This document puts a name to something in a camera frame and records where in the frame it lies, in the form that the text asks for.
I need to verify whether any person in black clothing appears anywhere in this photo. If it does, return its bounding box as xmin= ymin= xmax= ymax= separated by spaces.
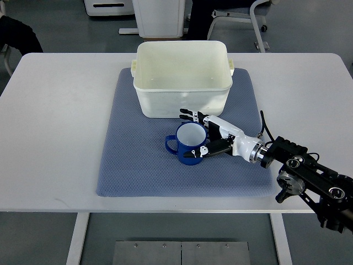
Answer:
xmin=1 ymin=15 xmax=43 ymax=56

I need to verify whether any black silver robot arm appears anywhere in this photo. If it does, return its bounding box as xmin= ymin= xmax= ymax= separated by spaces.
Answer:
xmin=256 ymin=136 xmax=352 ymax=233

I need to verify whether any white frame chair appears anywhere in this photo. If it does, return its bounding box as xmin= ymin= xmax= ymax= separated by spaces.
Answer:
xmin=207 ymin=1 xmax=279 ymax=53

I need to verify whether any right white table leg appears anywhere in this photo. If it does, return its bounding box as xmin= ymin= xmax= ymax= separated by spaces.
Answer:
xmin=270 ymin=213 xmax=292 ymax=265

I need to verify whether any left white table leg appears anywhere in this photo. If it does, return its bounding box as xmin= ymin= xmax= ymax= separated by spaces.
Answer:
xmin=66 ymin=213 xmax=90 ymax=265

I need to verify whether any white table leg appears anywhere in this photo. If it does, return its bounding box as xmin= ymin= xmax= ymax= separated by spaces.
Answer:
xmin=270 ymin=213 xmax=292 ymax=265
xmin=66 ymin=213 xmax=90 ymax=265

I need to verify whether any white pedestal cabinet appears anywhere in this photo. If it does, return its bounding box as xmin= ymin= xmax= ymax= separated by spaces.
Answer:
xmin=119 ymin=0 xmax=187 ymax=39

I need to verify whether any white plastic box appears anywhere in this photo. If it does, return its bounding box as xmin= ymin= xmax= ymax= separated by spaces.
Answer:
xmin=131 ymin=40 xmax=234 ymax=118

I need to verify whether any blue enamel mug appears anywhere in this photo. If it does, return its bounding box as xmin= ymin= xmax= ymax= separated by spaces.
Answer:
xmin=165 ymin=121 xmax=207 ymax=166

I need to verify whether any blue textured mat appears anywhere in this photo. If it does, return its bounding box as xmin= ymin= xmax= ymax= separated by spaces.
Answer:
xmin=96 ymin=68 xmax=275 ymax=197

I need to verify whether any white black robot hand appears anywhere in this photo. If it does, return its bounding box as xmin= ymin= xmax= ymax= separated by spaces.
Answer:
xmin=179 ymin=109 xmax=264 ymax=163

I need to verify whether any white appliance with slot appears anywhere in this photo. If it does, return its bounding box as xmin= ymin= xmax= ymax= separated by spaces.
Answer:
xmin=83 ymin=0 xmax=134 ymax=17

